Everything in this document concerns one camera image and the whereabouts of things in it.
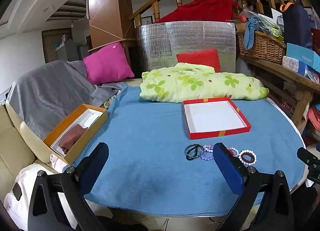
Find silver foil insulation board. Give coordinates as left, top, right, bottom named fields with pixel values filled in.
left=136, top=21, right=237, bottom=73

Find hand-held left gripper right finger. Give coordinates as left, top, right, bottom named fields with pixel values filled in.
left=213, top=142, right=295, bottom=231

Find orange cardboard box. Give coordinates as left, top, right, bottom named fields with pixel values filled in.
left=43, top=103, right=108, bottom=166

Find red cushion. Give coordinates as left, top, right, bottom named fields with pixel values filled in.
left=176, top=49, right=221, bottom=73

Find teal cardboard box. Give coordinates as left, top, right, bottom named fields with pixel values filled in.
left=286, top=43, right=320, bottom=74

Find brown leather wallet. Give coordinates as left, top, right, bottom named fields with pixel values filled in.
left=58, top=124, right=88, bottom=155

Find pink bags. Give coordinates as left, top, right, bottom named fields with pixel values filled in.
left=306, top=103, right=320, bottom=144

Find floral printed box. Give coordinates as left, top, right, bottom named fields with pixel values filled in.
left=282, top=56, right=320, bottom=83

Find silver metal bangle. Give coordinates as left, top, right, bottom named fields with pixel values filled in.
left=185, top=146, right=203, bottom=161

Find grey cabinet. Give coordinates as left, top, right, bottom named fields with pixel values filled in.
left=56, top=37, right=89, bottom=61

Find white cloth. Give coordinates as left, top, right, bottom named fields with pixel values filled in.
left=4, top=162, right=83, bottom=231

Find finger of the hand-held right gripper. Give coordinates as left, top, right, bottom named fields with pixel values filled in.
left=297, top=147, right=320, bottom=169

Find navy bag with orange handles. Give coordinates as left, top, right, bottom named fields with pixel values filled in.
left=279, top=2, right=313, bottom=49

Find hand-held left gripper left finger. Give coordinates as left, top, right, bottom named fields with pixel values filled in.
left=27, top=142, right=110, bottom=231

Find blue table cloth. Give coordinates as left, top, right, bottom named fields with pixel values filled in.
left=82, top=85, right=307, bottom=218

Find magenta cushion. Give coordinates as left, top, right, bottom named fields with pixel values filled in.
left=83, top=43, right=135, bottom=85

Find red shallow cardboard box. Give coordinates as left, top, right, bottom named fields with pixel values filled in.
left=183, top=97, right=252, bottom=140

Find black phone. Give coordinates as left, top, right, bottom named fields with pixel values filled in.
left=12, top=182, right=23, bottom=201

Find white bead bracelet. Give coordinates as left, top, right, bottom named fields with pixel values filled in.
left=237, top=149, right=257, bottom=165

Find green clover pattern pillow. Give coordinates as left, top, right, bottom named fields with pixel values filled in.
left=139, top=63, right=270, bottom=103

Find wooden bench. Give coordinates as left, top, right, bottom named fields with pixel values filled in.
left=239, top=53, right=320, bottom=128

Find grey cloth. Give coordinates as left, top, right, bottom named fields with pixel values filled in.
left=5, top=60, right=128, bottom=140

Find blue garment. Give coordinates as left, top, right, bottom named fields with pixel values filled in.
left=244, top=17, right=263, bottom=49

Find wooden pillar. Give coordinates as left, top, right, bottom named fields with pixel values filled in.
left=87, top=0, right=137, bottom=49

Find red cloth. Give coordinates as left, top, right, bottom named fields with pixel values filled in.
left=155, top=0, right=240, bottom=23

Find beige sofa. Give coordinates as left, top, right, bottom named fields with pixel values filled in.
left=0, top=101, right=50, bottom=196

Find clear plastic bag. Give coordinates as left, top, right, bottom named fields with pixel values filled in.
left=241, top=10, right=284, bottom=41

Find wicker basket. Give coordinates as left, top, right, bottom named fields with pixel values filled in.
left=236, top=30, right=287, bottom=65

